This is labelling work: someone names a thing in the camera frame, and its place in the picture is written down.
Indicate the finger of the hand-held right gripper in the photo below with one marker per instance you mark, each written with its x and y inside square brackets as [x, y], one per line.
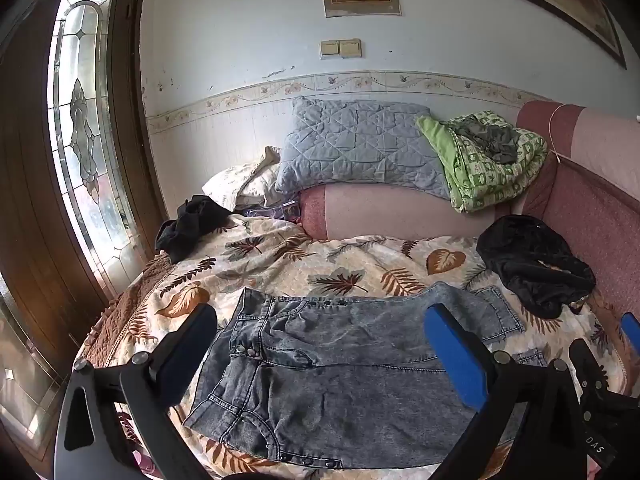
[631, 331]
[589, 365]

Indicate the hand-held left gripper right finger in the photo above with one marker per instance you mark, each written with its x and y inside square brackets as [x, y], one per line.
[457, 360]

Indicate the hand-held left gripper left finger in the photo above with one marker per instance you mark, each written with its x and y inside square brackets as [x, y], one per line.
[190, 345]

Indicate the grey denim pants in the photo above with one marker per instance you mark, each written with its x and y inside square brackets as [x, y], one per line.
[340, 360]

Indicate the brown quilted bedspread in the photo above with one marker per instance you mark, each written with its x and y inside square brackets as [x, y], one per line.
[120, 320]

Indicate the black garment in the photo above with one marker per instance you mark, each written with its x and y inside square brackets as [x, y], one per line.
[535, 265]
[192, 225]

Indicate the leaf print blanket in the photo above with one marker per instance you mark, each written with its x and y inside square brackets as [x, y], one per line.
[310, 260]

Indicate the purple plastic packet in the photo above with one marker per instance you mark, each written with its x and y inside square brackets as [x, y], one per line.
[272, 211]

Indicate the pink upholstered headboard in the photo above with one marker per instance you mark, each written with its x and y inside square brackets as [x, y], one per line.
[390, 210]

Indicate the low stained glass panel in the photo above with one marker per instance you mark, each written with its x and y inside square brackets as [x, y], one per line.
[25, 360]

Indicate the white patterned pillow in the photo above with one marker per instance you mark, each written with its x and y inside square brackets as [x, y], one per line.
[240, 180]

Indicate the green patterned blanket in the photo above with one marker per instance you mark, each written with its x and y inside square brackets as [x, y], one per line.
[480, 185]

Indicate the dark grey cloth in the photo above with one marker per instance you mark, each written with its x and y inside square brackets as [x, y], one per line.
[492, 141]

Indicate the grey quilted pillow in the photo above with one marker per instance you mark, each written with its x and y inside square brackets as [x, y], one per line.
[360, 145]

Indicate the brown wooden door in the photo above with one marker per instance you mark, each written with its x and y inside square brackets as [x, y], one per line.
[25, 170]

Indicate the tall stained glass panel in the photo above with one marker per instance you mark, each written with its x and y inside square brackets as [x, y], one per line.
[85, 110]

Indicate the beige light switch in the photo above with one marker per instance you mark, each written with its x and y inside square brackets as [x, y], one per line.
[350, 48]
[330, 48]

